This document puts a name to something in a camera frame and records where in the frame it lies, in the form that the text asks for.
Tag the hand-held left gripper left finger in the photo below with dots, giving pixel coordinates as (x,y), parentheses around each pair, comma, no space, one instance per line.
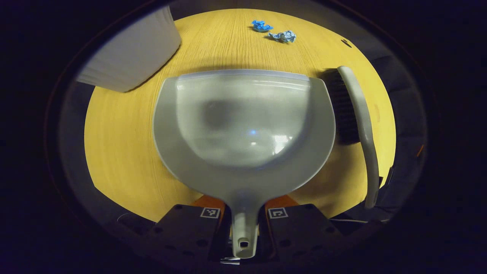
(190,232)

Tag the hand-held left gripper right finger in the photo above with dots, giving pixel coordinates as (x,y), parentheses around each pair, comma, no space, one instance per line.
(296,232)

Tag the grey dustpan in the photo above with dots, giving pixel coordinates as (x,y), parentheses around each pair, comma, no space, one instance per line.
(243,125)

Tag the grey garbage bin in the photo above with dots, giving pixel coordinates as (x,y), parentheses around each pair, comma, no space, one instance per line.
(133,53)

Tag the light blue paper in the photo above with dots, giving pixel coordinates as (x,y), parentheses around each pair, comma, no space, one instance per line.
(283,36)

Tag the dark blue paper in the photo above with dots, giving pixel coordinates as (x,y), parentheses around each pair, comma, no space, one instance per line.
(261,26)

